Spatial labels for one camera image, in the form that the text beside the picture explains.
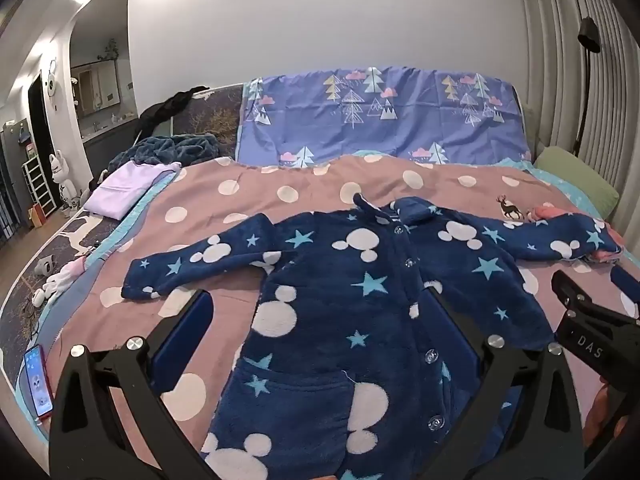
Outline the smartphone with red case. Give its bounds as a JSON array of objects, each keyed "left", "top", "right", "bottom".
[{"left": 24, "top": 344, "right": 55, "bottom": 420}]

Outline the small green pillow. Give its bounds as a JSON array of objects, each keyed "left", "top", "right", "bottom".
[{"left": 520, "top": 102, "right": 540, "bottom": 161}]

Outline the black garment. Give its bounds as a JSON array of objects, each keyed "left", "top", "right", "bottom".
[{"left": 136, "top": 85, "right": 211, "bottom": 137}]

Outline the dark teal fleece blanket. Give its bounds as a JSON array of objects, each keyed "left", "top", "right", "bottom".
[{"left": 107, "top": 132, "right": 221, "bottom": 172}]

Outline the person's right hand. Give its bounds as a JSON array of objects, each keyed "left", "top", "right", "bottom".
[{"left": 583, "top": 385, "right": 627, "bottom": 449}]

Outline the purple tree print sheet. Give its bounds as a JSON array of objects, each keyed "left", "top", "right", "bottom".
[{"left": 235, "top": 66, "right": 532, "bottom": 169}]

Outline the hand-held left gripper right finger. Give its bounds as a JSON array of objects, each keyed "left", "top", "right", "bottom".
[{"left": 425, "top": 282, "right": 587, "bottom": 480}]

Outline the lavender folded cloth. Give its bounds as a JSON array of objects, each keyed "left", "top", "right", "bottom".
[{"left": 82, "top": 160, "right": 182, "bottom": 221}]

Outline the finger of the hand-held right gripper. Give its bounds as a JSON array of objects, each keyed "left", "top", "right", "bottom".
[
  {"left": 610, "top": 263, "right": 640, "bottom": 319},
  {"left": 551, "top": 270, "right": 603, "bottom": 320}
]

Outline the wall mirror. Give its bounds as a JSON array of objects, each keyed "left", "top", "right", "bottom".
[{"left": 77, "top": 60, "right": 122, "bottom": 117}]

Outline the white cat figure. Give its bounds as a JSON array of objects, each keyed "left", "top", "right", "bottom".
[{"left": 49, "top": 149, "right": 81, "bottom": 211}]

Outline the large green pillow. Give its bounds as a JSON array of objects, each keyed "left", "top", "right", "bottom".
[{"left": 532, "top": 146, "right": 621, "bottom": 221}]

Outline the navy fleece star print robe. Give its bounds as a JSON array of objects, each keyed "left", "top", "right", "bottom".
[{"left": 121, "top": 192, "right": 624, "bottom": 480}]

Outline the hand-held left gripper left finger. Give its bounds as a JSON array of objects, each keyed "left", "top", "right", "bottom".
[{"left": 48, "top": 287, "right": 221, "bottom": 480}]

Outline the dark tree print headboard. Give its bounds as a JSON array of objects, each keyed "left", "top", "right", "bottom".
[{"left": 170, "top": 85, "right": 246, "bottom": 161}]

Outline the white and pink stuffed toy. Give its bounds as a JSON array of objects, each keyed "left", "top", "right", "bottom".
[{"left": 31, "top": 255, "right": 89, "bottom": 309}]

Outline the black floor lamp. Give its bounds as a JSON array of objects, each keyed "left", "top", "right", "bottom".
[{"left": 572, "top": 16, "right": 602, "bottom": 158}]

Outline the white shelf rack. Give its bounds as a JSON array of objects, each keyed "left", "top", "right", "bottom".
[{"left": 21, "top": 152, "right": 56, "bottom": 219}]

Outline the pink polka dot blanket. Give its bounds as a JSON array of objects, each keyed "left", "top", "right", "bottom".
[{"left": 47, "top": 152, "right": 640, "bottom": 480}]

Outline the beige ribbed curtain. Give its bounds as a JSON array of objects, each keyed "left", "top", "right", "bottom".
[{"left": 515, "top": 0, "right": 640, "bottom": 241}]

